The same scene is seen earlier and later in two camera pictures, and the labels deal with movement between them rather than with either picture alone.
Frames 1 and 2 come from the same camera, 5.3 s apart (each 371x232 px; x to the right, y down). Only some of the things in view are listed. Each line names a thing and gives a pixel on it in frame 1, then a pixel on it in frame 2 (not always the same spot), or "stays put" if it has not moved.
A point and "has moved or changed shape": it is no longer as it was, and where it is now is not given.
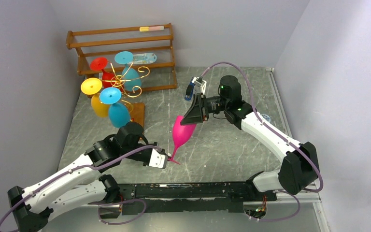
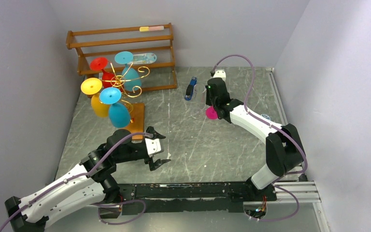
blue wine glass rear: x=131 y=78 stays put
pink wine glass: x=181 y=135 has moved or changed shape
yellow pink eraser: x=143 y=29 stays put
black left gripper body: x=140 y=155 -> x=138 y=152
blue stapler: x=189 y=91 stays put
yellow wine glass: x=92 y=86 stays put
